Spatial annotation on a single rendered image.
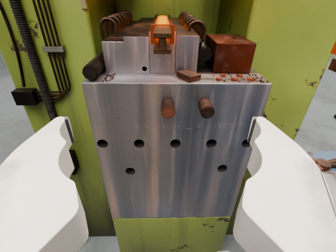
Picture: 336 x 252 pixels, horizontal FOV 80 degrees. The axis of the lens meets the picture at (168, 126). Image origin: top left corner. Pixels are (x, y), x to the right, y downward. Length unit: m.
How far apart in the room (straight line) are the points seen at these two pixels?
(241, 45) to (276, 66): 0.23
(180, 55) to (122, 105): 0.16
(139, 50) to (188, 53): 0.10
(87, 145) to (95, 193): 0.26
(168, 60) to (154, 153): 0.22
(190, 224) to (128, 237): 0.22
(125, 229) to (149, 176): 0.26
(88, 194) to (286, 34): 0.92
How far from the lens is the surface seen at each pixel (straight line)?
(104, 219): 1.11
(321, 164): 0.60
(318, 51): 0.74
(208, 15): 0.94
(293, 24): 0.68
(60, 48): 0.63
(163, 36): 0.33
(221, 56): 0.47
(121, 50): 0.46
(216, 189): 0.61
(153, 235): 0.79
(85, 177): 0.90
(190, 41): 0.45
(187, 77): 0.41
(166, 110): 0.39
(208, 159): 0.53
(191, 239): 0.82
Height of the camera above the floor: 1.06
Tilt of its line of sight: 33 degrees down
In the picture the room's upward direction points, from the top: 1 degrees clockwise
